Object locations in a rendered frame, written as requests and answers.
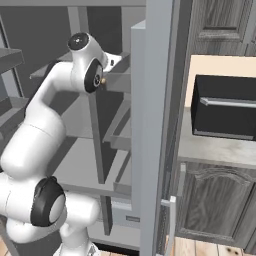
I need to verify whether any dark wood wall cupboard door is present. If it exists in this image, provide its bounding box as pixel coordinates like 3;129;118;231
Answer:
190;0;256;57

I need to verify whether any grey cupboard door handle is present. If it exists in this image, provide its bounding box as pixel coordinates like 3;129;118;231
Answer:
176;162;187;198

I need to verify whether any black microwave oven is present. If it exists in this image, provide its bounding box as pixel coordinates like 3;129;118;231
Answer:
190;74;256;142

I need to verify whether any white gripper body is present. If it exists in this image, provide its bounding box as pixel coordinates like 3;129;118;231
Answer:
105;51;123;72

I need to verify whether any dark wood base cupboard door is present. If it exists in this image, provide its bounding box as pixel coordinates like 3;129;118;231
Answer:
175;161;256;248

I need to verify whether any white fridge door handle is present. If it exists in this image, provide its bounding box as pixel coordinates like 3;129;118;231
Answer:
161;195;178;256

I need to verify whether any grey fridge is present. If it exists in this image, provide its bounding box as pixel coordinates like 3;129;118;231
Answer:
0;0;183;256

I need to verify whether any silver microwave handle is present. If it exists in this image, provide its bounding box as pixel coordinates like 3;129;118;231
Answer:
199;96;256;109

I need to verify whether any grey fridge door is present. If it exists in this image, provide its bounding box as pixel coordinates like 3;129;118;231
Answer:
130;0;183;256

